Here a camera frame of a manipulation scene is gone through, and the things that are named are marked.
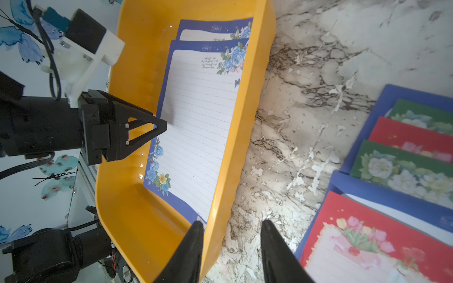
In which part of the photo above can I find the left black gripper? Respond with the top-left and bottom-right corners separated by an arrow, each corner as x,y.
1,73 -> 168,165

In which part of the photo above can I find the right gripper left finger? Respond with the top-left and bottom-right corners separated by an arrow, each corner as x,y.
154,221 -> 204,283

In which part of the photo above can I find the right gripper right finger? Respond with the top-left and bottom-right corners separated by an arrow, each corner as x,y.
261,219 -> 314,283

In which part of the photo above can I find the green floral stationery paper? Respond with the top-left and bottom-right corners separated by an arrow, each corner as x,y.
387,99 -> 453,136
349,140 -> 453,209

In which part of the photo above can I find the red stationery paper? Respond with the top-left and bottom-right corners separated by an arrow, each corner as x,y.
299,192 -> 453,283
368,117 -> 453,163

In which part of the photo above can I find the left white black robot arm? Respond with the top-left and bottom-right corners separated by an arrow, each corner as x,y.
1,74 -> 168,283

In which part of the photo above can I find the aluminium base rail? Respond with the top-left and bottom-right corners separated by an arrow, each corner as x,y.
67,154 -> 97,228

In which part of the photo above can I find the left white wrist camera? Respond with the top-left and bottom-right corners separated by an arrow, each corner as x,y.
53,9 -> 125,108

